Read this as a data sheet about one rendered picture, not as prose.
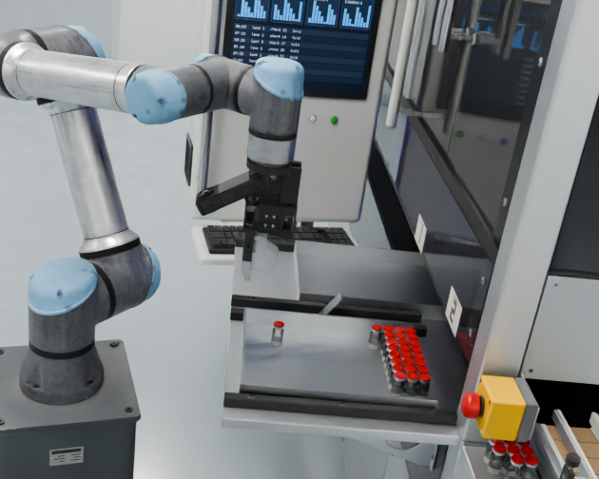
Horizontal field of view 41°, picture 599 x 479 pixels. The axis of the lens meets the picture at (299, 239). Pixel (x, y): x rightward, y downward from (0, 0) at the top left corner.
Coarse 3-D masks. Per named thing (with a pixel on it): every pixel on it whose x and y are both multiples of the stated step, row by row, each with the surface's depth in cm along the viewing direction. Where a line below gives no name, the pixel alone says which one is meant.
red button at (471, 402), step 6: (468, 396) 123; (474, 396) 123; (462, 402) 124; (468, 402) 123; (474, 402) 122; (462, 408) 124; (468, 408) 122; (474, 408) 122; (468, 414) 123; (474, 414) 122
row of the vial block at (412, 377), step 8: (400, 328) 156; (400, 336) 153; (400, 344) 151; (400, 352) 150; (408, 352) 149; (408, 360) 146; (408, 368) 144; (408, 376) 141; (416, 376) 142; (408, 384) 142; (416, 384) 142; (408, 392) 142
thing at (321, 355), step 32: (256, 320) 160; (288, 320) 160; (320, 320) 160; (352, 320) 160; (384, 320) 161; (256, 352) 151; (288, 352) 152; (320, 352) 154; (352, 352) 155; (256, 384) 136; (288, 384) 143; (320, 384) 144; (352, 384) 145; (384, 384) 146
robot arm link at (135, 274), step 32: (32, 32) 138; (64, 32) 142; (64, 128) 145; (96, 128) 147; (64, 160) 147; (96, 160) 147; (96, 192) 147; (96, 224) 148; (96, 256) 148; (128, 256) 149; (128, 288) 149
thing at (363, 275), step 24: (312, 264) 187; (336, 264) 189; (360, 264) 191; (384, 264) 192; (408, 264) 194; (312, 288) 177; (336, 288) 178; (360, 288) 179; (384, 288) 181; (408, 288) 182; (432, 288) 184; (432, 312) 170
